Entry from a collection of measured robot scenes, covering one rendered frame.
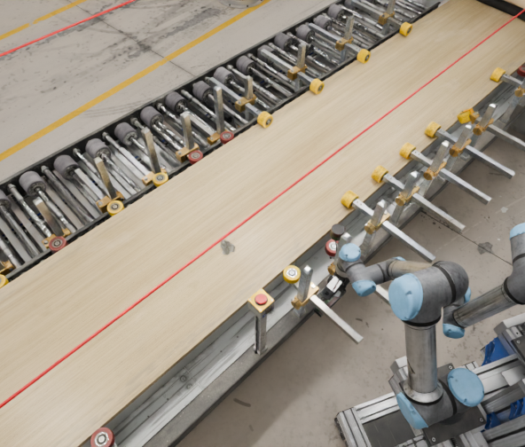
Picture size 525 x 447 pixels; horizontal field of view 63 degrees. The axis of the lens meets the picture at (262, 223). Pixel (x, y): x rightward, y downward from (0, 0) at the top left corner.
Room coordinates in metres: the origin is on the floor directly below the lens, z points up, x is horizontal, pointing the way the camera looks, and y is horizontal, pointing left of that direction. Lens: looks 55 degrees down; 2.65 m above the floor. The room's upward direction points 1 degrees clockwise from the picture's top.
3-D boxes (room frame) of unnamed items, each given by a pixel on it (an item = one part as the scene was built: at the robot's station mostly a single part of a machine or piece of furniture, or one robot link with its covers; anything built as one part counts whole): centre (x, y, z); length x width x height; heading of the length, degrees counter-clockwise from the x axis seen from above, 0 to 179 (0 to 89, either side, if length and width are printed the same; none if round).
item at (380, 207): (1.20, -0.54, 0.89); 0.03 x 0.03 x 0.48; 45
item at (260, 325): (0.67, 0.00, 0.93); 0.05 x 0.05 x 0.45; 45
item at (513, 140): (1.84, -1.37, 0.95); 0.36 x 0.03 x 0.03; 45
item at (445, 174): (1.54, -0.97, 0.95); 0.50 x 0.04 x 0.04; 45
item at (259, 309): (0.67, 0.00, 1.18); 0.07 x 0.07 x 0.08; 45
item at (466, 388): (0.37, -0.65, 1.21); 0.13 x 0.12 x 0.14; 111
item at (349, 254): (0.84, -0.33, 1.23); 0.09 x 0.08 x 0.11; 21
